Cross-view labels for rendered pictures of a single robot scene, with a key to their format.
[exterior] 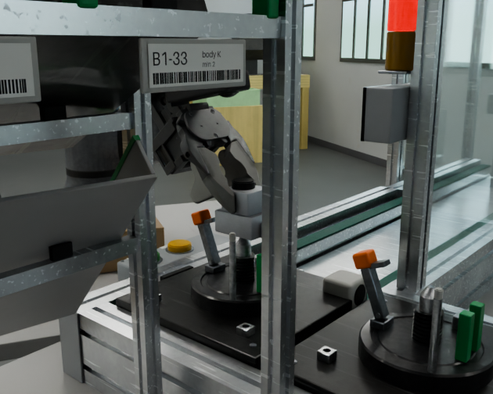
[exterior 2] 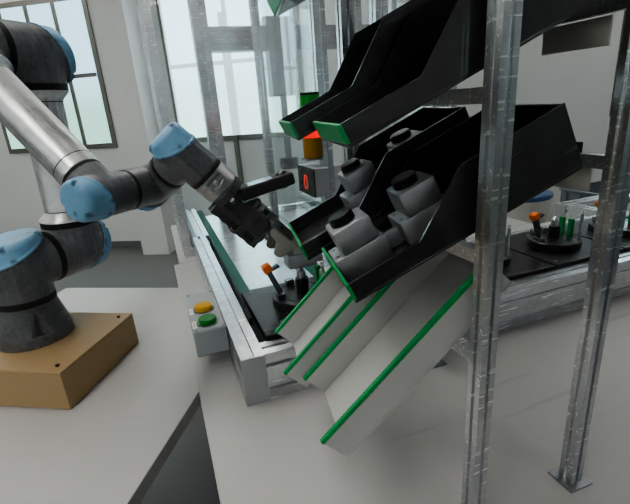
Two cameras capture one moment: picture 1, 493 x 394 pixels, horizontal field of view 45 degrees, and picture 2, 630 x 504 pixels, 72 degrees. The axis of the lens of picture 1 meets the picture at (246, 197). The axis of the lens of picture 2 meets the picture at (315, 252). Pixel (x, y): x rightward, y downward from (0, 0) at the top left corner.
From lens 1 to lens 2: 0.80 m
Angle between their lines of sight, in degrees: 57
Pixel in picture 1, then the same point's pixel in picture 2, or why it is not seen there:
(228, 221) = (300, 259)
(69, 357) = (255, 391)
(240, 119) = not seen: outside the picture
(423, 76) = (327, 159)
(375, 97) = (320, 173)
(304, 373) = not seen: hidden behind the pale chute
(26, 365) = (221, 423)
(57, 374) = (249, 410)
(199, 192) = (283, 249)
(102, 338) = (290, 356)
